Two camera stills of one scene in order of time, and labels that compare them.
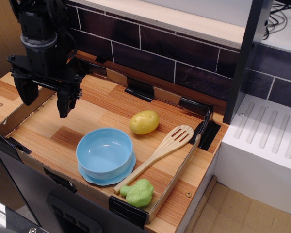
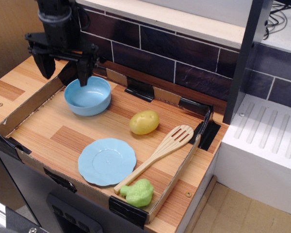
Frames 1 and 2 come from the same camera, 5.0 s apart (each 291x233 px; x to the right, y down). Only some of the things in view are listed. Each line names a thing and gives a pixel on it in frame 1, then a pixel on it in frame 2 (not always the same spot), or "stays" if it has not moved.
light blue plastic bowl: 104,153 -> 92,99
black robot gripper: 45,64 -> 61,39
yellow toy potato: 144,122 stays
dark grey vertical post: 256,18 stays
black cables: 278,20 stays
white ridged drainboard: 259,158 stays
